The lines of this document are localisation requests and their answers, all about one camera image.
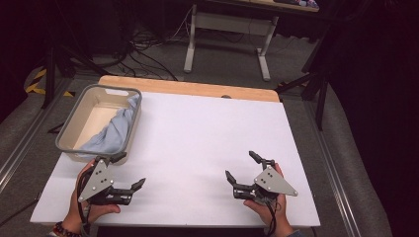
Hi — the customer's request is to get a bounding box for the yellow and black hazard tape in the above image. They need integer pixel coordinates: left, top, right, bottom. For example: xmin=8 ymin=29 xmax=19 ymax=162
xmin=25 ymin=67 xmax=75 ymax=99

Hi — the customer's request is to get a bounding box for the colourful item on desk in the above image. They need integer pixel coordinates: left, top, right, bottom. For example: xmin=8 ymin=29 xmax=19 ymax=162
xmin=273 ymin=0 xmax=320 ymax=10

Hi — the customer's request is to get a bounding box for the black tripod stand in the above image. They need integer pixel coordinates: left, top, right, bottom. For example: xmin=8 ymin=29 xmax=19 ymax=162
xmin=275 ymin=33 xmax=334 ymax=131
xmin=41 ymin=42 xmax=111 ymax=110

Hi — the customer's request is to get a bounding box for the person's left hand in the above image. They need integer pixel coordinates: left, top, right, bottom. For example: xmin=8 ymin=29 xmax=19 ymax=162
xmin=62 ymin=159 xmax=122 ymax=235

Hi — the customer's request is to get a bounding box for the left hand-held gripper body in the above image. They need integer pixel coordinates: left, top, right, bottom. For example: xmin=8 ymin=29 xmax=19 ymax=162
xmin=77 ymin=159 xmax=133 ymax=206

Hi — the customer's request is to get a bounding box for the wooden table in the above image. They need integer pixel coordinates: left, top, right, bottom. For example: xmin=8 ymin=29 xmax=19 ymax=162
xmin=98 ymin=75 xmax=281 ymax=103

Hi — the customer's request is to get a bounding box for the person's right hand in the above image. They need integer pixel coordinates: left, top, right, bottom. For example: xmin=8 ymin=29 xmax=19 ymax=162
xmin=243 ymin=162 xmax=294 ymax=237

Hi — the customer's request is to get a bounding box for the beige basket with grey rim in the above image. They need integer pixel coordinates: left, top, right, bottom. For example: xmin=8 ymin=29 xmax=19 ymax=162
xmin=54 ymin=84 xmax=143 ymax=166

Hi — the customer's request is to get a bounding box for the white metal table frame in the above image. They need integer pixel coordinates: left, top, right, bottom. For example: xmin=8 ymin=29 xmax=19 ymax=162
xmin=183 ymin=0 xmax=320 ymax=82

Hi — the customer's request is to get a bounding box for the bead bracelet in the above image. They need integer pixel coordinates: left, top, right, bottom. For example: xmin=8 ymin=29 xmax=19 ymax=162
xmin=52 ymin=220 xmax=83 ymax=237

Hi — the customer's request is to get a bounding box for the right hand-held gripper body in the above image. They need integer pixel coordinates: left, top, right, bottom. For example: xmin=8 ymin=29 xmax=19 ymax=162
xmin=232 ymin=165 xmax=299 ymax=207

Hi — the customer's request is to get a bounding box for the left hand-held gripper cable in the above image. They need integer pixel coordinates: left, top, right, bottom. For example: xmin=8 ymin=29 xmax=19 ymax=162
xmin=76 ymin=171 xmax=92 ymax=237

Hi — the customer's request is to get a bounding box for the right hand-held gripper cable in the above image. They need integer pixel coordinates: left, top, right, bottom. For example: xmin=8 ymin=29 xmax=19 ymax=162
xmin=266 ymin=200 xmax=279 ymax=237

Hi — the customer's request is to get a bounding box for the hand-held gripper cable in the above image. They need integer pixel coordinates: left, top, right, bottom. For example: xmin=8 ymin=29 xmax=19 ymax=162
xmin=266 ymin=200 xmax=279 ymax=237
xmin=76 ymin=171 xmax=92 ymax=237

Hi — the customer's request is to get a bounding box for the bundle of black floor cables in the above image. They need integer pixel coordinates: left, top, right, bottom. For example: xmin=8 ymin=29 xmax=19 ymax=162
xmin=108 ymin=6 xmax=199 ymax=82

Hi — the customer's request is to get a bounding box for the aluminium floor rail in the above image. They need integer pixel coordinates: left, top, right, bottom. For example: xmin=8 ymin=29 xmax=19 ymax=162
xmin=0 ymin=77 xmax=75 ymax=194
xmin=302 ymin=98 xmax=362 ymax=237

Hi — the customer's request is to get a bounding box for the light blue tank top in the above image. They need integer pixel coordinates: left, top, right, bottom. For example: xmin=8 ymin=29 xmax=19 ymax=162
xmin=78 ymin=93 xmax=141 ymax=156

